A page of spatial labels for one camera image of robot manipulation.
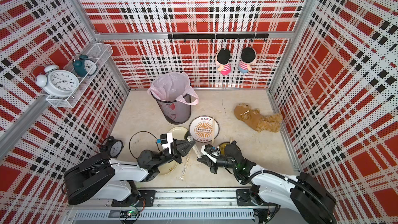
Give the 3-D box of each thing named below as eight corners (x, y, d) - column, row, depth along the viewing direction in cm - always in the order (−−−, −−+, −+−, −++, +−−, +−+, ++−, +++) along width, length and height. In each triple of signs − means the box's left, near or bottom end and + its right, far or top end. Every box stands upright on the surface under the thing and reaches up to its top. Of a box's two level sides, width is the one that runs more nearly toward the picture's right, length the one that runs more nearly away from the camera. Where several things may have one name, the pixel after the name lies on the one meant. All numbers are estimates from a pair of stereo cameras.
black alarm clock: (109, 157, 89) (98, 149, 81) (117, 143, 95) (108, 135, 86) (117, 159, 89) (107, 151, 80) (125, 145, 94) (116, 136, 85)
